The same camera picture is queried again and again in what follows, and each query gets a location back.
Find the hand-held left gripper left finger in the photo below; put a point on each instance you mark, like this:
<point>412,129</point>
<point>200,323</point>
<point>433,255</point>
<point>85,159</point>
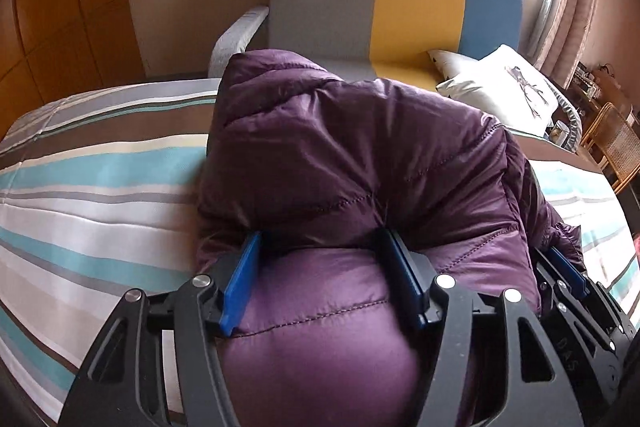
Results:
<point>240,287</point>

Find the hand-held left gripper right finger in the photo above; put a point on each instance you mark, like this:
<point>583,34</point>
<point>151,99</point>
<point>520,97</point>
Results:
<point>405,277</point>

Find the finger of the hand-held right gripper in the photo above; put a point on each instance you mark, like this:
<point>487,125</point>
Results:
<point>567,272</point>

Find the purple down jacket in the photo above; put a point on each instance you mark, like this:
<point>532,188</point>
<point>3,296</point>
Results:
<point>325,147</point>

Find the rattan chair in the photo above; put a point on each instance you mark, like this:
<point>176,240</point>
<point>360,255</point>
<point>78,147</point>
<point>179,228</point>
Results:
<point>620,142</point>

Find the striped bed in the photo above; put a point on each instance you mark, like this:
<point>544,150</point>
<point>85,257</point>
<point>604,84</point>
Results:
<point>100,187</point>

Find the cluttered wooden desk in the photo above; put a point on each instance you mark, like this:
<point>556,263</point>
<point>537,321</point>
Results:
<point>605,82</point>

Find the white printed pillow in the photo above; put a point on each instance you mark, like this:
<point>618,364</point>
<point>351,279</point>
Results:
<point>490,82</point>

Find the orange padded headboard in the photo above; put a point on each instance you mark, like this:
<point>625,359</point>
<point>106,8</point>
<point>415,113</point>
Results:
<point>65,17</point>

